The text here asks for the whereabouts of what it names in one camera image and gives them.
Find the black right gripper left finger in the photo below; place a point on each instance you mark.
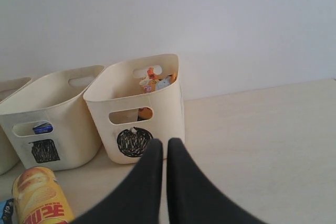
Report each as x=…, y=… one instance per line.
x=137, y=198

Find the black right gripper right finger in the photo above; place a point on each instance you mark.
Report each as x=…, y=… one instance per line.
x=192, y=197

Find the orange snack bag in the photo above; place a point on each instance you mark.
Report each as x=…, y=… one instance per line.
x=150, y=83

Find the small blue white box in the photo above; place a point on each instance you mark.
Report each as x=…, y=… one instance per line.
x=43, y=127

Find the blue noodle bag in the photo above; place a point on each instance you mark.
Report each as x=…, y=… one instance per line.
x=6, y=211

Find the cream bin with circle mark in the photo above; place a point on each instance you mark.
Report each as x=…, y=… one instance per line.
x=115, y=97

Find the yellow Lays chips can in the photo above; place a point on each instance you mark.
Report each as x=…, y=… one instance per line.
x=39, y=198

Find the cream bin with square mark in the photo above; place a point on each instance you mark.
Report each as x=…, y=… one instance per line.
x=74, y=140

